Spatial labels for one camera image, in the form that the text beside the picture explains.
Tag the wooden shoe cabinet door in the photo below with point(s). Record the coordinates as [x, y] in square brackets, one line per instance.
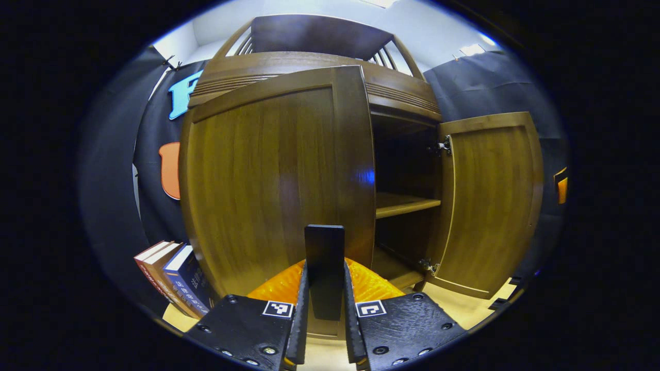
[490, 206]
[247, 180]

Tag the wooden inner shelf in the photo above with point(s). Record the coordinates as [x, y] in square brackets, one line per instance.
[405, 204]

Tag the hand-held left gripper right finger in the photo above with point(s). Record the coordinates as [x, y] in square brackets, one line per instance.
[353, 330]

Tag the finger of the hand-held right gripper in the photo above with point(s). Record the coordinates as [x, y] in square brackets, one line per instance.
[562, 188]

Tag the red cover book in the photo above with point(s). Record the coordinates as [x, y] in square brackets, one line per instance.
[147, 268]
[165, 281]

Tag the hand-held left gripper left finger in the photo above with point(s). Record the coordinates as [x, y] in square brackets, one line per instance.
[299, 330]

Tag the metal door hinge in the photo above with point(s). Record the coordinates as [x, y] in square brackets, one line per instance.
[429, 266]
[444, 146]

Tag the ceiling light panel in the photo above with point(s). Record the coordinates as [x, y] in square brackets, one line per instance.
[473, 50]
[380, 3]

